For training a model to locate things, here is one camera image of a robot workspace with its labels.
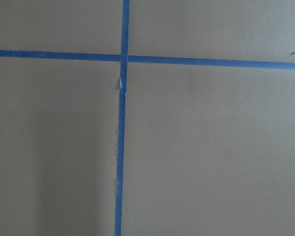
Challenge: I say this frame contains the blue tape strip crosswise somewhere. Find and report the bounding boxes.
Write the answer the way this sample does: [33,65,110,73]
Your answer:
[0,50,295,70]

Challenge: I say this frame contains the blue tape strip lengthwise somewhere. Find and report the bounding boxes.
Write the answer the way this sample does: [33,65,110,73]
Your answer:
[114,0,130,236]

